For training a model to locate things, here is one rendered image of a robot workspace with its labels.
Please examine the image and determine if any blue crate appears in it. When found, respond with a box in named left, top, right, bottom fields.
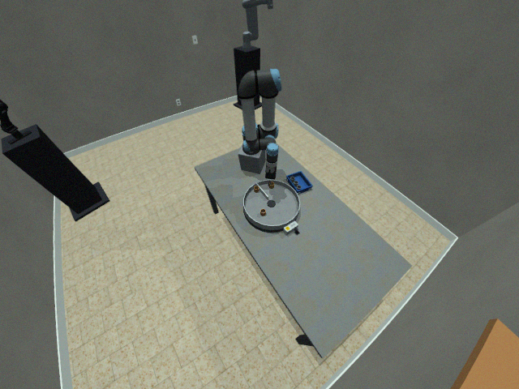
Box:
left=286, top=171, right=313, bottom=195

